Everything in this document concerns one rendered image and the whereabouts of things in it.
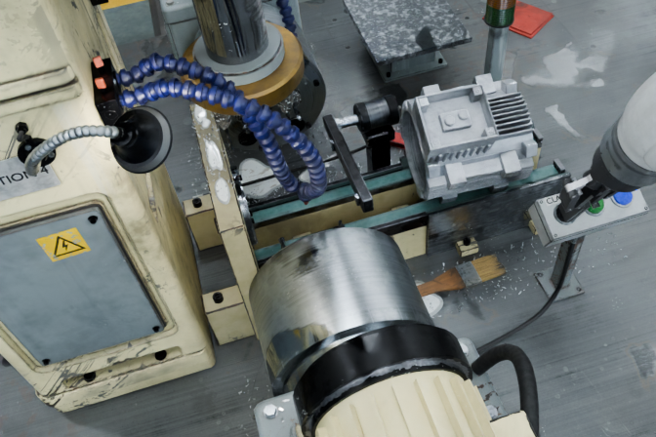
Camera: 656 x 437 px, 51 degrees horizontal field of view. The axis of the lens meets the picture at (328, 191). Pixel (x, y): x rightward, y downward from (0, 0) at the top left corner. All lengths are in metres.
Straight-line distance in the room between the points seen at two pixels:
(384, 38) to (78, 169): 1.00
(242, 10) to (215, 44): 0.07
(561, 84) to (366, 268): 0.95
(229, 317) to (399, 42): 0.79
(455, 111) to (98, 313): 0.67
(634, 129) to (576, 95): 0.93
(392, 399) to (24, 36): 0.50
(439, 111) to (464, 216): 0.23
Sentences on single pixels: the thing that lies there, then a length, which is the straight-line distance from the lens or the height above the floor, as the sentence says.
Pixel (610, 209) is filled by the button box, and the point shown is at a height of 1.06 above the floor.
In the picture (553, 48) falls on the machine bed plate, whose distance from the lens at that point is 1.87.
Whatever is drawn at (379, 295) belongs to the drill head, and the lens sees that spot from 0.93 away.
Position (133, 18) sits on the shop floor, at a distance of 3.62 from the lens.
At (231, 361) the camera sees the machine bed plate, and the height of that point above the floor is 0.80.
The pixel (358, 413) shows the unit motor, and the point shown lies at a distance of 0.65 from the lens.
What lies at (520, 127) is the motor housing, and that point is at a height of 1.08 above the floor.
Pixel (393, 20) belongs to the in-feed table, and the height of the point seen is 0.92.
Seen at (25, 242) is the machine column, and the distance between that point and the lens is 0.96.
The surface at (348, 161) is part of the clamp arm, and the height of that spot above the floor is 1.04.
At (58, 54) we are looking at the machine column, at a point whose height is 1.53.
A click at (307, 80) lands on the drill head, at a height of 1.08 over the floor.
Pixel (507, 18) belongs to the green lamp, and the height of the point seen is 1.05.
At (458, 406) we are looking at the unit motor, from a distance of 0.67.
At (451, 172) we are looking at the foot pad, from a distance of 1.22.
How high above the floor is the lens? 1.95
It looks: 50 degrees down
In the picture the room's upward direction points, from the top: 8 degrees counter-clockwise
